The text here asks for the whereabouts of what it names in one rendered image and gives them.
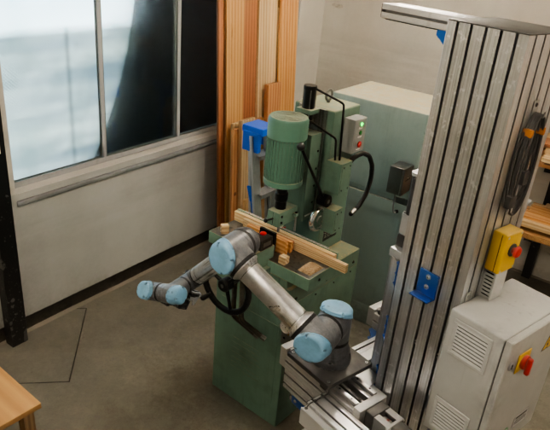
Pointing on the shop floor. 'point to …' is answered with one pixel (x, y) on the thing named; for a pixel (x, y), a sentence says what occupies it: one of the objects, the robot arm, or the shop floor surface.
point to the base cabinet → (263, 351)
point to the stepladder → (253, 130)
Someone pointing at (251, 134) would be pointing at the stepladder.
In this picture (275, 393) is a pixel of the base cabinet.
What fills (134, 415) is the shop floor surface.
